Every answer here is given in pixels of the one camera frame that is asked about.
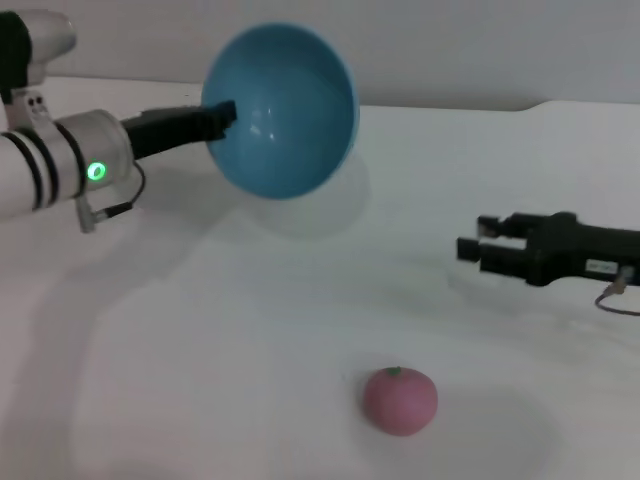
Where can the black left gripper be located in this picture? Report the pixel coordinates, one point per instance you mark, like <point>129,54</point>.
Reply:
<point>165,130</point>

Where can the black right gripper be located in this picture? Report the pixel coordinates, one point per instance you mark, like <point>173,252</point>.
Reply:
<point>575,250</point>

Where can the blue bowl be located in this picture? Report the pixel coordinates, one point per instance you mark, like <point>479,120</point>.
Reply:
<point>295,115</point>

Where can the pink toy peach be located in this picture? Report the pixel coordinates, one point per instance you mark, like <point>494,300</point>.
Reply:
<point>400,402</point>

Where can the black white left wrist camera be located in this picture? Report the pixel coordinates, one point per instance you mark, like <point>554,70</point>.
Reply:
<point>25,60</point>

